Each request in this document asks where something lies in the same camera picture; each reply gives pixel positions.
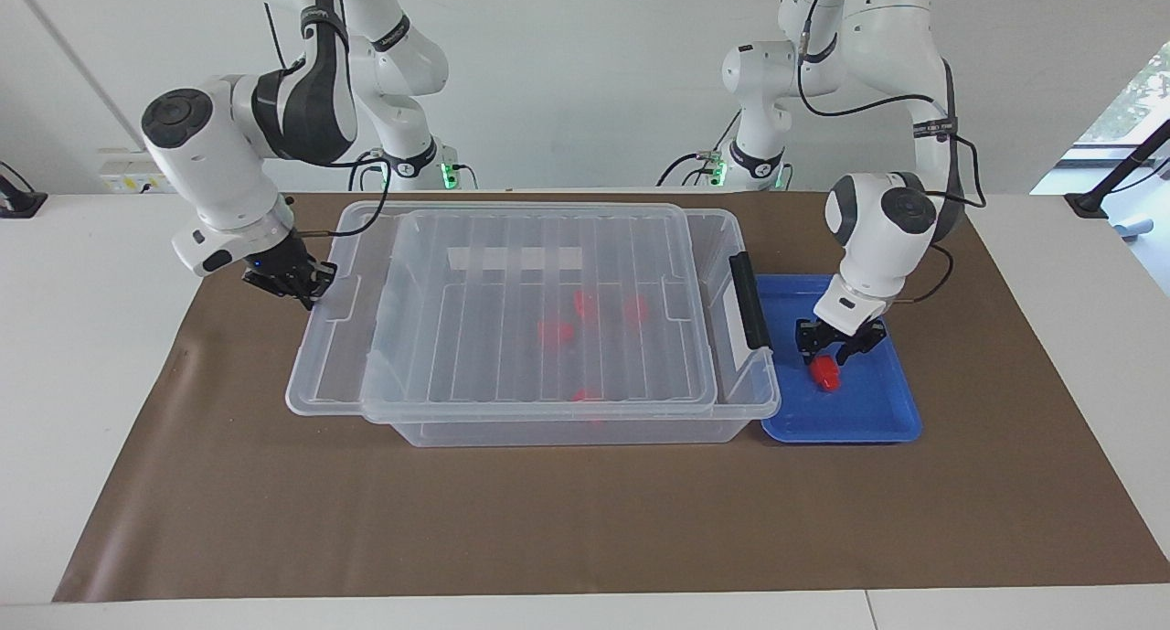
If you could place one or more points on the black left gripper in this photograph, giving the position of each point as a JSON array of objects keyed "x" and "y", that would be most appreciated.
[{"x": 845, "y": 336}]

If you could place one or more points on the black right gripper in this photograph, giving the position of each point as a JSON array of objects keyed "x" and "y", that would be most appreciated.
[{"x": 279, "y": 269}]

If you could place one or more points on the red block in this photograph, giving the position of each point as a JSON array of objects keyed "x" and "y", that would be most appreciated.
[
  {"x": 555, "y": 331},
  {"x": 585, "y": 396},
  {"x": 635, "y": 311},
  {"x": 585, "y": 306},
  {"x": 826, "y": 376}
]

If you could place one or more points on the clear plastic box lid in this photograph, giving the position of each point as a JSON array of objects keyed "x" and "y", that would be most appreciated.
[{"x": 494, "y": 356}]

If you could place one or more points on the blue plastic tray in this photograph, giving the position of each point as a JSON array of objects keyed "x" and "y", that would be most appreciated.
[{"x": 868, "y": 401}]

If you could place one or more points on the white label on box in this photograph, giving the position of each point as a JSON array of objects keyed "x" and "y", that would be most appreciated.
[{"x": 516, "y": 260}]

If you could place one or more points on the clear plastic storage box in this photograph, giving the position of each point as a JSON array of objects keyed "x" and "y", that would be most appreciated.
[{"x": 548, "y": 432}]

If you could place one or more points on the white power strip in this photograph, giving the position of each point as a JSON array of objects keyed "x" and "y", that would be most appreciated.
[{"x": 128, "y": 175}]

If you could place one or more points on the brown paper table mat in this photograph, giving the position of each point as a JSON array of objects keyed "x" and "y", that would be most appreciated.
[{"x": 274, "y": 502}]

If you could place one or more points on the black angled stand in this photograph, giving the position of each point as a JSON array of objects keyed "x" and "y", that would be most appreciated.
[{"x": 1111, "y": 177}]

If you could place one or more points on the pale blue background object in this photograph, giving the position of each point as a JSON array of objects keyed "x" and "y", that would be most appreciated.
[{"x": 1135, "y": 225}]

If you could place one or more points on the window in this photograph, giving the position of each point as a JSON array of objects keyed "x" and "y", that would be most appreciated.
[{"x": 1124, "y": 109}]

